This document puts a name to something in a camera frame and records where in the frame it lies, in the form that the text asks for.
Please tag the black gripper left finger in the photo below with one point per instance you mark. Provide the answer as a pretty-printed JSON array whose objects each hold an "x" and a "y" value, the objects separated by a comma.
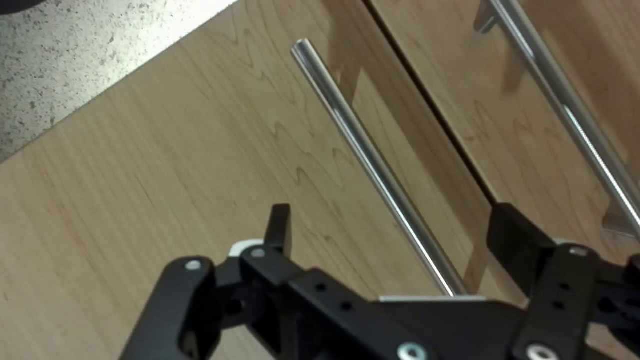
[{"x": 172, "y": 312}]

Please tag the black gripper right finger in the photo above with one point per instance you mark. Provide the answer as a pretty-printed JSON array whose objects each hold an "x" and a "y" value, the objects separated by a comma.
[{"x": 567, "y": 307}]

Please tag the wooden cabinet door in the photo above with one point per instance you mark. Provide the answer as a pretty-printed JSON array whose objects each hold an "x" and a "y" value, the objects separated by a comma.
[
  {"x": 467, "y": 81},
  {"x": 166, "y": 167}
]

